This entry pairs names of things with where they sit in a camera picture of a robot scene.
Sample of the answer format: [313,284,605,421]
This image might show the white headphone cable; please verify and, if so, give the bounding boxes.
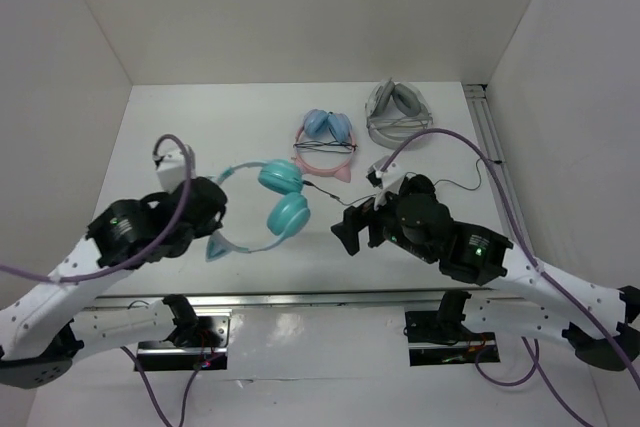
[367,114,434,131]

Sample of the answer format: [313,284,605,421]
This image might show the teal cat-ear headphones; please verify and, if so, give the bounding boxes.
[205,159,311,262]

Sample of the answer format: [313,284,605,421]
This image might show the black headphones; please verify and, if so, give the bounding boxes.
[401,174,438,202]

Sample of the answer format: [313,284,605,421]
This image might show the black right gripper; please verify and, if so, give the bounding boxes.
[329,181,436,262]

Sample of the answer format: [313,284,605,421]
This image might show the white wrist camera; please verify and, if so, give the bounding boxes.
[152,144,196,193]
[366,157,407,210]

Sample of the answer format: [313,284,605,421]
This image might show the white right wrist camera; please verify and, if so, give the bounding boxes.
[366,157,407,210]

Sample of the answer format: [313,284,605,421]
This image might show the black thin headphone cable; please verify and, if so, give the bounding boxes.
[432,156,505,192]

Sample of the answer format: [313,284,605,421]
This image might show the black pink-headphone cable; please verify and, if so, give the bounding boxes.
[293,140,361,156]

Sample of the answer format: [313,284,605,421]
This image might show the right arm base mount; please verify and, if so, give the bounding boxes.
[403,291,500,367]

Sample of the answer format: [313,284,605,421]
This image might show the aluminium side rail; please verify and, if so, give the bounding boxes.
[463,84,519,224]

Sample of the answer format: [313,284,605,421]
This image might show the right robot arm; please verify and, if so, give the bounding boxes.
[331,193,639,371]

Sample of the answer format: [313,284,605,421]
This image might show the pink blue cat-ear headphones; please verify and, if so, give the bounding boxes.
[292,109,358,183]

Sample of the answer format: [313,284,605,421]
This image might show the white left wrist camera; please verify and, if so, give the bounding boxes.
[152,144,196,193]

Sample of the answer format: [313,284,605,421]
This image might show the white grey headphones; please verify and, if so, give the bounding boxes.
[365,78,434,150]

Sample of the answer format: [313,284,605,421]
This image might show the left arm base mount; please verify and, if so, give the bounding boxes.
[136,294,231,372]

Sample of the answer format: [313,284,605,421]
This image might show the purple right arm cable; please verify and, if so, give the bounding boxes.
[382,127,640,427]

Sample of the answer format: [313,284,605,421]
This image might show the aluminium front rail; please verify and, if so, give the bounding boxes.
[84,287,501,311]

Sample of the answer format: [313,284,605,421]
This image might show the black teal-headphone cable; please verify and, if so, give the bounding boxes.
[302,179,351,207]

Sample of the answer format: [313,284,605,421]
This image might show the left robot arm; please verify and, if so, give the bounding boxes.
[1,177,227,389]

